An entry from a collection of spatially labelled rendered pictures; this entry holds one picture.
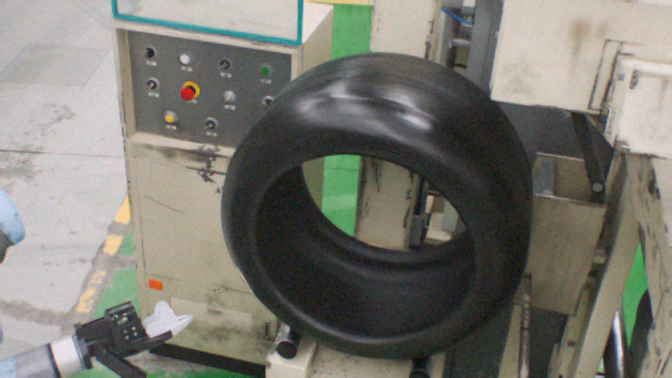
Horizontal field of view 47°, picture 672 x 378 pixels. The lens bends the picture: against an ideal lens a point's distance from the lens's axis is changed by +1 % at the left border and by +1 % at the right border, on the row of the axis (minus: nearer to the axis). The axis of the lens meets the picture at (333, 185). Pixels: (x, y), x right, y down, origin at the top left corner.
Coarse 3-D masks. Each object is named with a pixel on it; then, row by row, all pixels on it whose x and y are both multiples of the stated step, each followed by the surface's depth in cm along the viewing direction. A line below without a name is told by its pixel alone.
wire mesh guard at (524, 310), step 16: (528, 288) 165; (528, 304) 160; (512, 320) 187; (528, 320) 156; (512, 336) 179; (528, 336) 152; (512, 352) 171; (528, 352) 148; (512, 368) 166; (528, 368) 145
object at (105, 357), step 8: (104, 352) 141; (104, 360) 142; (112, 360) 142; (120, 360) 143; (112, 368) 142; (120, 368) 143; (128, 368) 144; (136, 368) 146; (120, 376) 143; (128, 376) 144; (136, 376) 145; (144, 376) 146
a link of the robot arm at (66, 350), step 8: (72, 336) 141; (56, 344) 139; (64, 344) 139; (72, 344) 139; (56, 352) 138; (64, 352) 138; (72, 352) 138; (80, 352) 139; (56, 360) 137; (64, 360) 137; (72, 360) 138; (80, 360) 139; (64, 368) 138; (72, 368) 138; (80, 368) 139; (64, 376) 138; (72, 376) 140
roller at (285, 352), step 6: (288, 330) 161; (282, 336) 160; (288, 336) 159; (294, 336) 159; (300, 336) 161; (282, 342) 158; (288, 342) 158; (294, 342) 158; (300, 342) 160; (276, 348) 159; (282, 348) 158; (288, 348) 158; (294, 348) 158; (282, 354) 159; (288, 354) 158; (294, 354) 158
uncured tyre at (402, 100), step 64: (320, 64) 149; (384, 64) 140; (256, 128) 138; (320, 128) 130; (384, 128) 127; (448, 128) 127; (512, 128) 145; (256, 192) 139; (448, 192) 129; (512, 192) 131; (256, 256) 146; (320, 256) 176; (384, 256) 175; (448, 256) 170; (512, 256) 134; (320, 320) 153; (384, 320) 166; (448, 320) 142
